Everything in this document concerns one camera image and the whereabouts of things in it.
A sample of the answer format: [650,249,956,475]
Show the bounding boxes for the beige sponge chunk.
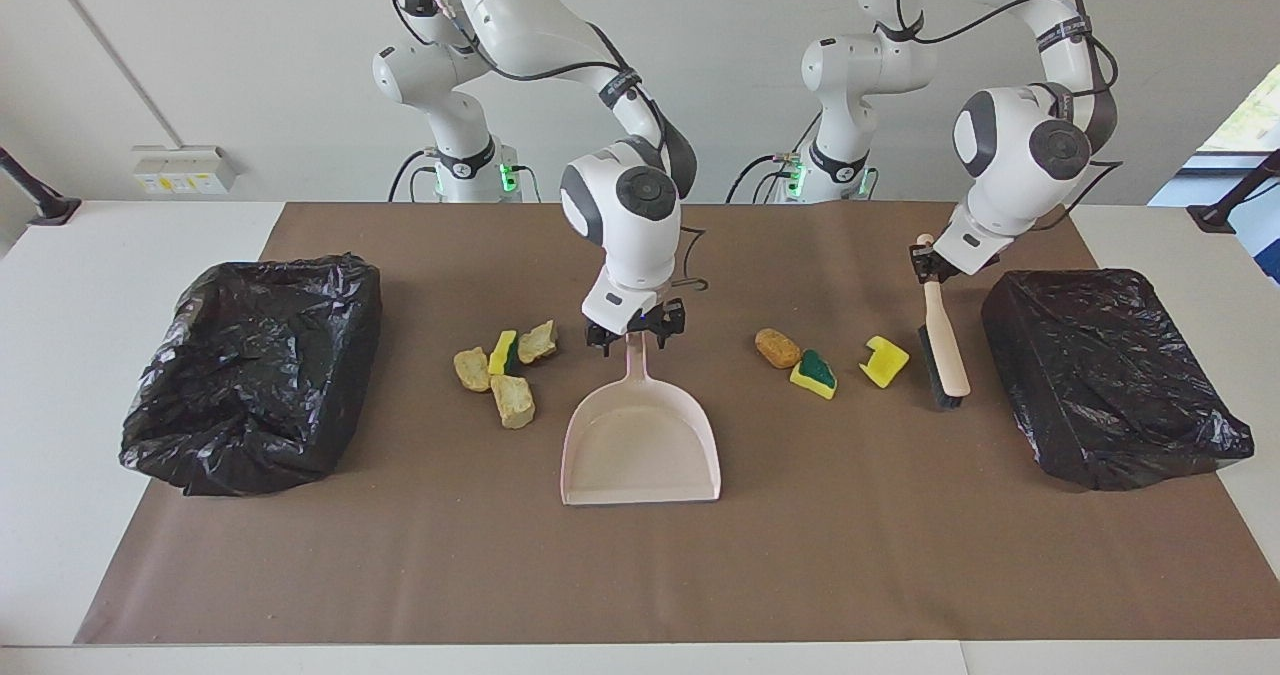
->
[490,375,536,430]
[453,347,493,394]
[517,320,559,364]

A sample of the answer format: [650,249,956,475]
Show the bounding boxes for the beige hand brush black bristles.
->
[917,233,972,412]

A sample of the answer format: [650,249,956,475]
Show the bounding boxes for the yellow sponge piece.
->
[858,335,911,389]

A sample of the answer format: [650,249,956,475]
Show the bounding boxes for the beige plastic dustpan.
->
[560,330,722,507]

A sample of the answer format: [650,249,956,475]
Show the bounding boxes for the brown cork-like sponge lump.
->
[755,328,803,370]

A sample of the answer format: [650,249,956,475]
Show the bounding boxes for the yellow sponge green scouring pad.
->
[789,349,838,401]

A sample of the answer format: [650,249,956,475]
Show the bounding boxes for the black bag-lined trash bin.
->
[120,252,383,498]
[981,269,1255,492]

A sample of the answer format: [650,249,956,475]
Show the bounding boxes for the brown paper table mat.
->
[75,202,1280,646]

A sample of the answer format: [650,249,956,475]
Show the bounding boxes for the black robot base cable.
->
[388,148,443,203]
[725,153,801,204]

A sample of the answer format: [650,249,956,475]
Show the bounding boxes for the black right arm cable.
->
[385,0,711,293]

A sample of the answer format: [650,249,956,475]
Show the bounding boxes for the black camera stand foot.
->
[1187,148,1280,235]
[0,145,83,227]

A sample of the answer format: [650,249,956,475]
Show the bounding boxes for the window with dark frame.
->
[1148,63,1280,286]

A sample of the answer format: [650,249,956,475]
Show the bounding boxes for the white wall socket box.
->
[131,145,241,196]

